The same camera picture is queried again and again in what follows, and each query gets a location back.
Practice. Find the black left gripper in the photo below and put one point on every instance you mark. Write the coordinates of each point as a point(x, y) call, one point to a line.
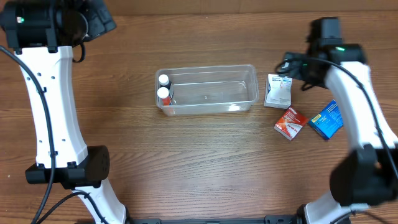
point(101, 18)

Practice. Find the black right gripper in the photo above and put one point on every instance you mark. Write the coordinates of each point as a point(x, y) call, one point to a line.
point(315, 73)

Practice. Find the white bandage box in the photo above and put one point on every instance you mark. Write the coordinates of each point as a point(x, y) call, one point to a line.
point(278, 92)

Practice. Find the blue lozenge box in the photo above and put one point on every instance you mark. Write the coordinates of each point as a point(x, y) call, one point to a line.
point(327, 122)

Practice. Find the red medicine box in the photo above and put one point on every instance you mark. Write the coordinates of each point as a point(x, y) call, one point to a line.
point(290, 124)

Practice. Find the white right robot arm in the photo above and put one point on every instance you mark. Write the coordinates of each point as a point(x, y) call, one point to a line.
point(367, 176)

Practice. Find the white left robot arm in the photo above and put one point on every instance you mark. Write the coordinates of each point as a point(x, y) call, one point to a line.
point(41, 36)

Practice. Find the clear plastic container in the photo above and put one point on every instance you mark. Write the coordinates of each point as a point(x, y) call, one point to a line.
point(213, 89)

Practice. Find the dark bottle white cap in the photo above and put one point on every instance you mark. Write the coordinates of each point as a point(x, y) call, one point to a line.
point(164, 81)

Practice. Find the orange bottle white cap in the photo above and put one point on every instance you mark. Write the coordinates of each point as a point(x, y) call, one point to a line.
point(164, 95)

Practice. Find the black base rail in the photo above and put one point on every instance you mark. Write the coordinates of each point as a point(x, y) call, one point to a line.
point(268, 219)

